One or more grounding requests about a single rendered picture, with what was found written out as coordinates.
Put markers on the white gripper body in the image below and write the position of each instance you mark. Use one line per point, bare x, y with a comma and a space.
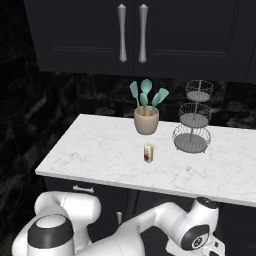
173, 249

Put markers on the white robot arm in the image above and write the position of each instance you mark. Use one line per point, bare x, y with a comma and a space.
110, 240

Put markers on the dark drawer front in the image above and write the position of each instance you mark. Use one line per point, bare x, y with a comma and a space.
106, 195

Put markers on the dark lower cupboard door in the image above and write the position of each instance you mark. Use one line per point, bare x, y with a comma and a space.
150, 201
108, 223

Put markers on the dark cupboard door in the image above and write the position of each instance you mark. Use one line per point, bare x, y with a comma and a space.
193, 33
80, 30
108, 223
150, 201

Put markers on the small yellow red carton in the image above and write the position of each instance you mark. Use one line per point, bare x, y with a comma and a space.
148, 153

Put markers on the beige utensil pot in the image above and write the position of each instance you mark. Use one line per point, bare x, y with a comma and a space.
146, 123

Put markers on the teal spatula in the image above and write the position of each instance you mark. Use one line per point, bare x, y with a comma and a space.
163, 94
155, 100
134, 90

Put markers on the teal spoon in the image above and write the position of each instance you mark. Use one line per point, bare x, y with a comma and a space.
143, 100
146, 86

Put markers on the dark upper cupboard door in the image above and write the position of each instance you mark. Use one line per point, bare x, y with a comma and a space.
80, 30
193, 33

